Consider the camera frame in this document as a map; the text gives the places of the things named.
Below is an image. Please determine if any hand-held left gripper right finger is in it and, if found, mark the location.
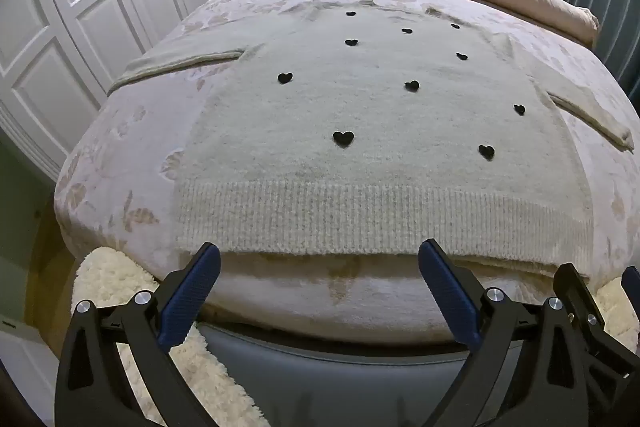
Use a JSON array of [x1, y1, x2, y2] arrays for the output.
[[417, 238, 599, 427]]

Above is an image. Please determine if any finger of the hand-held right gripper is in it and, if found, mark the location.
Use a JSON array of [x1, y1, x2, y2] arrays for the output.
[[552, 262, 640, 408], [620, 265, 640, 309]]

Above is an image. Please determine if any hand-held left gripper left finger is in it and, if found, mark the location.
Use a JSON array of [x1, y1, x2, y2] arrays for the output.
[[54, 242, 223, 427]]

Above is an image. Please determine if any cream sweater with black hearts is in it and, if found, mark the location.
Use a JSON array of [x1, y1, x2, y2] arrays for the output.
[[107, 4, 636, 275]]

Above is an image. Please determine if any fluffy cream rug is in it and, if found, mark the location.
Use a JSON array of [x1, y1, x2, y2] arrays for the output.
[[70, 247, 640, 427]]

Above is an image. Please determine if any grey bed frame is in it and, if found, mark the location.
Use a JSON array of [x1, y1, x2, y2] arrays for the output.
[[195, 321, 476, 427]]

